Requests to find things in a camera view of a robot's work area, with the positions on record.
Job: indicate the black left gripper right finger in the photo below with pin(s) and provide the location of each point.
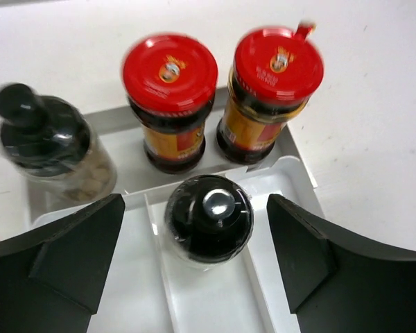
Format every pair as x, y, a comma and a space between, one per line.
339, 281

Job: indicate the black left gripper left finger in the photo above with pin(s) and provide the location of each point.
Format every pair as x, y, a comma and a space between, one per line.
52, 277

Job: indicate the dome-top black pepper grinder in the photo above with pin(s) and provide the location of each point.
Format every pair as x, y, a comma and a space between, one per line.
208, 220

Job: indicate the knob-top glass spice grinder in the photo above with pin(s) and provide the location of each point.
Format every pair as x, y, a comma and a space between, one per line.
50, 143

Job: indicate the red-lid chili sauce jar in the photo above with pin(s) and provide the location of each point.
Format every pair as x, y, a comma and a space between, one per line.
275, 71

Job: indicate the white plastic organizer tray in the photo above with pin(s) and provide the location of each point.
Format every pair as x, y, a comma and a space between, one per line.
148, 288

